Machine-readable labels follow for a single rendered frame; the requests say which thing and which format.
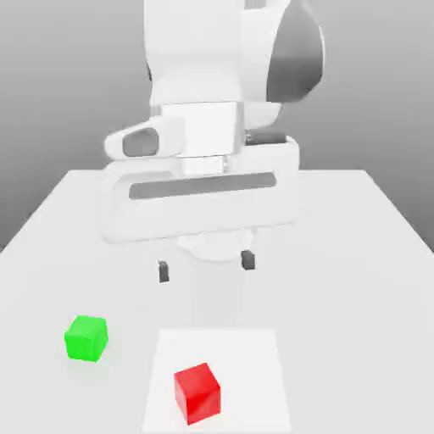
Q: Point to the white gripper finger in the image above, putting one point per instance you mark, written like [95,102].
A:
[248,260]
[164,272]

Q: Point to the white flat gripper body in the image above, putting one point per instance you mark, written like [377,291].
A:
[203,213]

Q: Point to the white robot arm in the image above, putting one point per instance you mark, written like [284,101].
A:
[203,51]

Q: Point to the small green cube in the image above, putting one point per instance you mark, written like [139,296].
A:
[86,339]

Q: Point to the small red cube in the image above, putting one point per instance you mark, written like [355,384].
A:
[196,393]

